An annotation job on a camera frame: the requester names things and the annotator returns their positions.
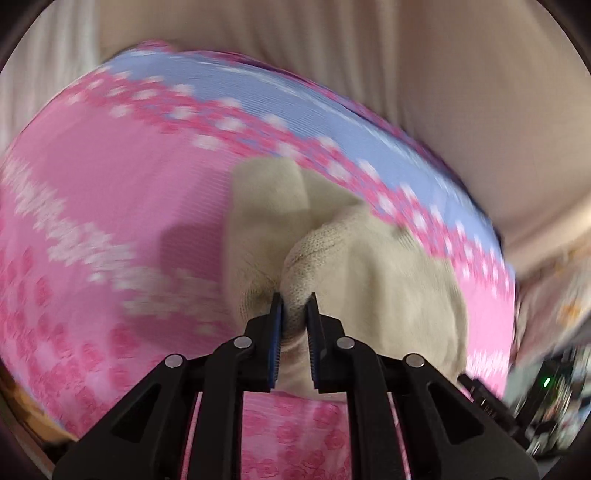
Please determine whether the white satin curtain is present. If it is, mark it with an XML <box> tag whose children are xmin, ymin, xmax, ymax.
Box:
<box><xmin>0</xmin><ymin>9</ymin><xmax>100</xmax><ymax>153</ymax></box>

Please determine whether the light patterned cloth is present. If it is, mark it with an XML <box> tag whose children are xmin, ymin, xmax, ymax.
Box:
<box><xmin>515</xmin><ymin>240</ymin><xmax>591</xmax><ymax>356</ymax></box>

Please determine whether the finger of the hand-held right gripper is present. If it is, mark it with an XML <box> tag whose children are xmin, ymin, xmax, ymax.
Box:
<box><xmin>457</xmin><ymin>374</ymin><xmax>532</xmax><ymax>448</ymax></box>

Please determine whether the brown wooden board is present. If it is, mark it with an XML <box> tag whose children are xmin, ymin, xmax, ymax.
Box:
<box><xmin>0</xmin><ymin>364</ymin><xmax>77</xmax><ymax>462</ymax></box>

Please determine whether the beige draped cloth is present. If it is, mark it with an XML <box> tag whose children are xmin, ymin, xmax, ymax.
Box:
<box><xmin>99</xmin><ymin>0</ymin><xmax>591</xmax><ymax>273</ymax></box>

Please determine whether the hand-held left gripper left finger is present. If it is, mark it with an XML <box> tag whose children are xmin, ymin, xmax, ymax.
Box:
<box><xmin>53</xmin><ymin>292</ymin><xmax>283</xmax><ymax>480</ymax></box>

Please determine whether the beige sweater with black hearts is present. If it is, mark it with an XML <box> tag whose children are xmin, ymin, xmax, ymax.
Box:
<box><xmin>224</xmin><ymin>157</ymin><xmax>469</xmax><ymax>402</ymax></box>

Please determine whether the pink floral bed sheet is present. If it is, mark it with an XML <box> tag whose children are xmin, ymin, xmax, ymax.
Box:
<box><xmin>0</xmin><ymin>41</ymin><xmax>518</xmax><ymax>480</ymax></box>

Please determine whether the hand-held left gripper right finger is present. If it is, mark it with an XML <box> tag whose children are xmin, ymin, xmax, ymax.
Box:
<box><xmin>305</xmin><ymin>292</ymin><xmax>539</xmax><ymax>480</ymax></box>

